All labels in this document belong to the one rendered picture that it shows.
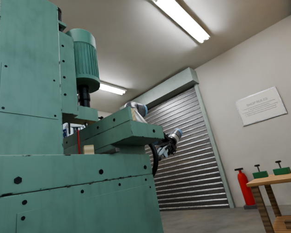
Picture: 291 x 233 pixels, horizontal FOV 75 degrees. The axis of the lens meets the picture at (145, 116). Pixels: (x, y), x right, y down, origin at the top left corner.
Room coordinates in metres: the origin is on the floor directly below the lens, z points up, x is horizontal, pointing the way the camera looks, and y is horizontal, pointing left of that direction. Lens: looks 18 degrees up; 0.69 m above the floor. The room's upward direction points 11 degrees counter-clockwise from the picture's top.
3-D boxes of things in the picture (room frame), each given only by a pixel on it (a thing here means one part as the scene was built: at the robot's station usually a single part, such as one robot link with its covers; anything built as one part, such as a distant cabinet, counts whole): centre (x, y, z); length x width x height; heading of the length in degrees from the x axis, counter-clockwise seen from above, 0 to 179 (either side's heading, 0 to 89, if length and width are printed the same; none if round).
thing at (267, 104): (2.99, -1.86, 1.48); 0.64 x 0.02 x 0.46; 50
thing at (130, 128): (0.94, 0.21, 0.87); 0.61 x 0.30 x 0.06; 55
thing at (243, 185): (3.29, -1.35, 0.30); 0.19 x 0.18 x 0.60; 140
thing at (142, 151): (0.91, 0.25, 0.82); 0.40 x 0.21 x 0.04; 55
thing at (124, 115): (0.82, 0.30, 0.93); 0.60 x 0.02 x 0.06; 55
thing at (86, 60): (0.86, 0.29, 1.35); 0.18 x 0.18 x 0.31
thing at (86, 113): (0.85, 0.30, 1.03); 0.14 x 0.07 x 0.09; 145
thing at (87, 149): (0.66, 0.22, 0.82); 0.04 x 0.03 x 0.04; 27
